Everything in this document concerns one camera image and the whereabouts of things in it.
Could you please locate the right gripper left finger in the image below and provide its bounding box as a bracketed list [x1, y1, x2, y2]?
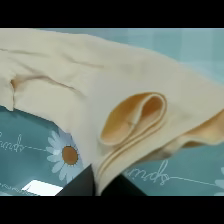
[56, 163, 97, 197]

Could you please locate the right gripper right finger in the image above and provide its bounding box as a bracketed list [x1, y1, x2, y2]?
[101, 173, 148, 197]

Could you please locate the cream T-shirt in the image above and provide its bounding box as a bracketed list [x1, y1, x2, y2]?
[0, 28, 224, 197]

